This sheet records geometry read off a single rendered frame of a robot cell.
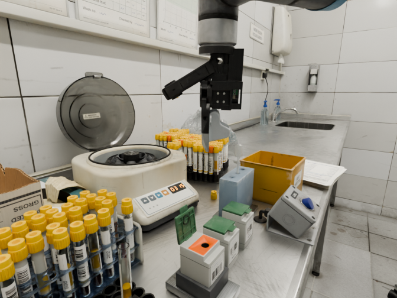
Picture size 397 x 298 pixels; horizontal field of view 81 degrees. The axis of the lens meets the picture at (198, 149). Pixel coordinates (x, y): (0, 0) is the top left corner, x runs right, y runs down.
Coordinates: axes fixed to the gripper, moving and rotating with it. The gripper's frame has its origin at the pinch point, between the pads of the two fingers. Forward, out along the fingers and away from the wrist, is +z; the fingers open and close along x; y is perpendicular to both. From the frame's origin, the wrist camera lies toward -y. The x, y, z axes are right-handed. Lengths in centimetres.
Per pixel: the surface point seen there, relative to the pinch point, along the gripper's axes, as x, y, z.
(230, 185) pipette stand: -6.5, 5.6, 6.1
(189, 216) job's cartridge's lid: -21.4, -0.9, 3.7
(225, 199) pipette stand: -6.3, 5.0, 9.5
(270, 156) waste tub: 17.0, 18.9, 7.9
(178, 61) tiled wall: 65, -15, -20
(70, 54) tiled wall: 20.7, -40.2, -20.2
